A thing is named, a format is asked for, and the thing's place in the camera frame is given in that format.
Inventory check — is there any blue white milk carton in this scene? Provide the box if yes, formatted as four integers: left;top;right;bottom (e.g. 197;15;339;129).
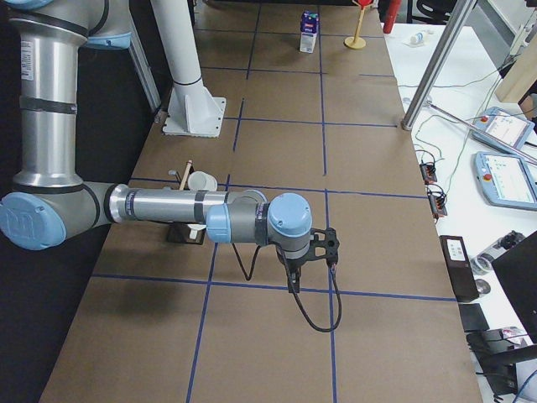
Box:
299;10;320;54

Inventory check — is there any lower teach pendant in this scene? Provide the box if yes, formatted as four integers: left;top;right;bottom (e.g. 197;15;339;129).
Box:
473;152;536;211

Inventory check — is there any clear tape roll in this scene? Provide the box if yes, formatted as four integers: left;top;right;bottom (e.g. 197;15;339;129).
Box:
470;238;508;275

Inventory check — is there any upper teach pendant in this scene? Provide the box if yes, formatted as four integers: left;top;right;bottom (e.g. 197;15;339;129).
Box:
470;107;534;153

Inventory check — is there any silver aluminium post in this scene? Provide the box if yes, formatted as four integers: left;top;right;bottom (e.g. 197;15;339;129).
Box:
401;0;477;131

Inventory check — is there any silver metal rod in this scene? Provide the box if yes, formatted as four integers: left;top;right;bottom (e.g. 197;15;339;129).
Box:
427;102;536;165

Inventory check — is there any white cup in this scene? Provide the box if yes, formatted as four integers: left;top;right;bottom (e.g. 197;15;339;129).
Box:
187;170;218;191

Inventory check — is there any upper red circuit board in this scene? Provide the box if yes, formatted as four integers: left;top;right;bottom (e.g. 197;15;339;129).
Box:
420;162;437;185

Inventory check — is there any white lid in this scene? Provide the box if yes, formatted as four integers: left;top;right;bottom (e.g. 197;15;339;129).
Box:
186;223;206;244

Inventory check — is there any wooden board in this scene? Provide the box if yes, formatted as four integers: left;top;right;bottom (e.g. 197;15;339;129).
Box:
495;34;536;103

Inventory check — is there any black monitor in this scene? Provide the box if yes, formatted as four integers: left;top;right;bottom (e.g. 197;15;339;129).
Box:
493;234;536;343

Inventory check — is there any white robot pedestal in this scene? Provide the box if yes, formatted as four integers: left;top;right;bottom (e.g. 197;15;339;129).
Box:
151;0;227;138

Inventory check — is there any teach pendant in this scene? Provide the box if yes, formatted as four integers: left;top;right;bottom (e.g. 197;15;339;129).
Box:
473;152;536;211
470;107;534;153

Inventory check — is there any black box with label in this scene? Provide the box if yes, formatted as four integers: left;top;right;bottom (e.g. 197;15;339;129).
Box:
439;235;479;303

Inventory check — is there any yellow wooden stand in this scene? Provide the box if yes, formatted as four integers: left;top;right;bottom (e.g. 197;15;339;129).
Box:
344;0;373;50

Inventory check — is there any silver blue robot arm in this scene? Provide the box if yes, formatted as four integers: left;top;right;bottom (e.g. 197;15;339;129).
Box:
1;1;315;293

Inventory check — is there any red circuit board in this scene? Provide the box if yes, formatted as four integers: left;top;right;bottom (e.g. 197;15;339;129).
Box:
427;191;447;219
420;162;437;185

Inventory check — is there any red fire extinguisher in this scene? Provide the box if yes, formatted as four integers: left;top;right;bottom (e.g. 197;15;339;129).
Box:
383;0;401;34

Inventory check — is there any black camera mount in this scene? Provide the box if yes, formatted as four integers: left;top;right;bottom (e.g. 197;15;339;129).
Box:
308;228;340;268

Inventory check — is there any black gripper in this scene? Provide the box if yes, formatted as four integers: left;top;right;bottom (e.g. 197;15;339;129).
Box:
285;259;303;294

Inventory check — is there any wooden stick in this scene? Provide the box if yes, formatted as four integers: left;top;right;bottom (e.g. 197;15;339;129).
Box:
179;160;192;191

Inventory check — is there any black wire rack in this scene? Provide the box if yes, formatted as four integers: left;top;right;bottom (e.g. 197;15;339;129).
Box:
166;170;196;244

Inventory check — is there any white plastic bottle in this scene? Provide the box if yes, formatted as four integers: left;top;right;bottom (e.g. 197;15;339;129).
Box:
403;29;435;47

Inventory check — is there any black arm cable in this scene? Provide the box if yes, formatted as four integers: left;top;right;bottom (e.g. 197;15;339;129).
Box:
231;242;344;334

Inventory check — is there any lower red circuit board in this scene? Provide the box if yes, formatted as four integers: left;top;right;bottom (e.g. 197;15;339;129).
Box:
427;191;447;219

